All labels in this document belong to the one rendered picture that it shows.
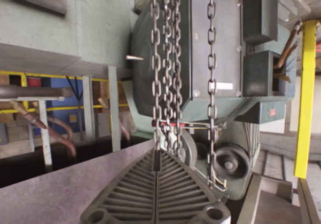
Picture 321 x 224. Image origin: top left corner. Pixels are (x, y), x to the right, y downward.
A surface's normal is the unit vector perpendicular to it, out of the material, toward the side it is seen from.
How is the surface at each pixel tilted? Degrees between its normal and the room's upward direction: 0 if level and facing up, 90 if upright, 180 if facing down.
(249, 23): 90
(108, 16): 90
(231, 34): 90
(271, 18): 90
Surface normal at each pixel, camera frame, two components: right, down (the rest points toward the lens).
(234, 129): -0.66, 0.08
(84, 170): 0.76, 0.04
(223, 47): 0.49, 0.07
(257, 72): -0.87, 0.07
